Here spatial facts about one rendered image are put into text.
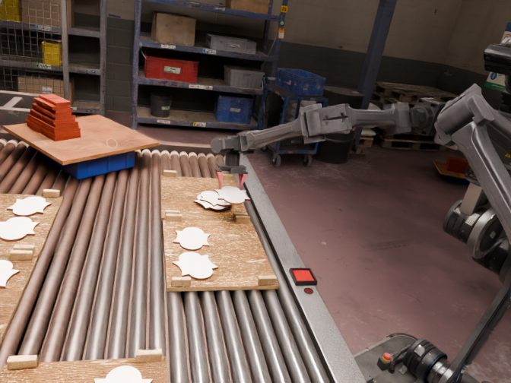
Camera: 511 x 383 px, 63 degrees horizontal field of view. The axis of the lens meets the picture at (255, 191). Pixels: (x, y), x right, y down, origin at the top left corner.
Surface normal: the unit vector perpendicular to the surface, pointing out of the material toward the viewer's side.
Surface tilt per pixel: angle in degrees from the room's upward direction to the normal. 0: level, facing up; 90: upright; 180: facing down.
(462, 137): 88
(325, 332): 0
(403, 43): 90
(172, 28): 91
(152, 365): 0
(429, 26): 90
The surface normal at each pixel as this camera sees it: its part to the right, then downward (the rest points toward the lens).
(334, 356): 0.15, -0.90
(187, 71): 0.28, 0.44
